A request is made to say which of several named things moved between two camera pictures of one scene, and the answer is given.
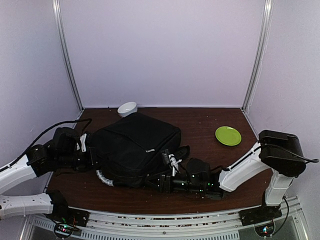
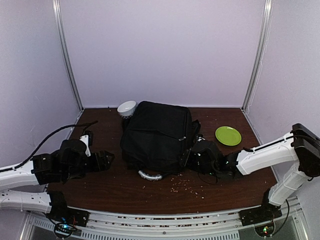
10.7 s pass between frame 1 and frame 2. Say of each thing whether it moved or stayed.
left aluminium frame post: stayed
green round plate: stayed
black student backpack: moved
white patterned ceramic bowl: stayed
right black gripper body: moved
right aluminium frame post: stayed
